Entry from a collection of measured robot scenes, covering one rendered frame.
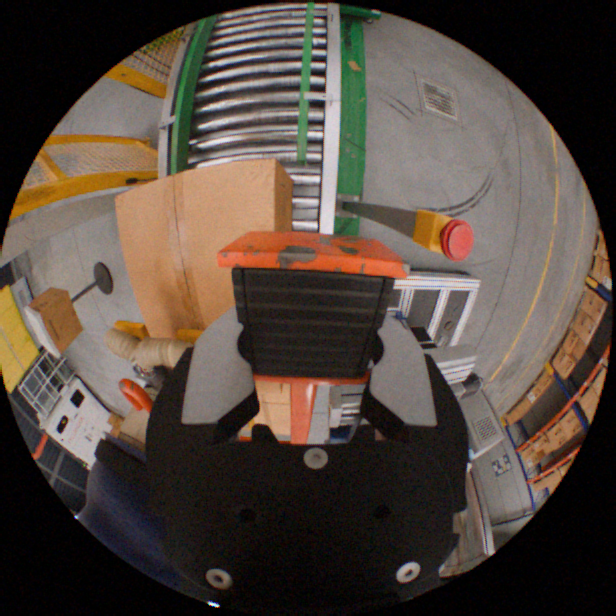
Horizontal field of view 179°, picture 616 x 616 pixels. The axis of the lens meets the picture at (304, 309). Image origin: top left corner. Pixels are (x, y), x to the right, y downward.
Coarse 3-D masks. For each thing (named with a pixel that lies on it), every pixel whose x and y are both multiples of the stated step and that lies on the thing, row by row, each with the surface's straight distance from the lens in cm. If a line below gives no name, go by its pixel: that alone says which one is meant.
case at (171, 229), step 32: (256, 160) 36; (128, 192) 53; (160, 192) 46; (192, 192) 41; (224, 192) 38; (256, 192) 36; (288, 192) 58; (128, 224) 54; (160, 224) 46; (192, 224) 41; (224, 224) 38; (256, 224) 36; (288, 224) 61; (128, 256) 56; (160, 256) 48; (192, 256) 43; (160, 288) 52; (192, 288) 46; (224, 288) 42; (160, 320) 58; (192, 320) 51; (256, 384) 60
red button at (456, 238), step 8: (448, 224) 34; (456, 224) 34; (464, 224) 36; (440, 232) 37; (448, 232) 34; (456, 232) 34; (464, 232) 35; (472, 232) 37; (440, 240) 34; (448, 240) 33; (456, 240) 34; (464, 240) 35; (472, 240) 37; (448, 248) 34; (456, 248) 35; (464, 248) 36; (448, 256) 35; (456, 256) 35; (464, 256) 36
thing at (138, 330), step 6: (114, 324) 49; (120, 324) 47; (126, 324) 46; (132, 324) 44; (138, 324) 43; (144, 324) 43; (126, 330) 46; (132, 330) 44; (138, 330) 42; (144, 330) 43; (138, 336) 44; (144, 336) 43; (138, 372) 49
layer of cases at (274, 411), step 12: (288, 384) 126; (264, 396) 142; (276, 396) 139; (288, 396) 138; (264, 408) 157; (276, 408) 154; (288, 408) 152; (264, 420) 177; (276, 420) 173; (288, 420) 171; (276, 432) 198; (288, 432) 195
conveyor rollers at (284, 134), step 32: (224, 32) 129; (256, 32) 118; (288, 32) 116; (320, 32) 115; (224, 64) 109; (288, 64) 97; (320, 64) 97; (256, 96) 89; (288, 96) 87; (192, 128) 94; (224, 160) 83; (288, 160) 77; (320, 160) 77
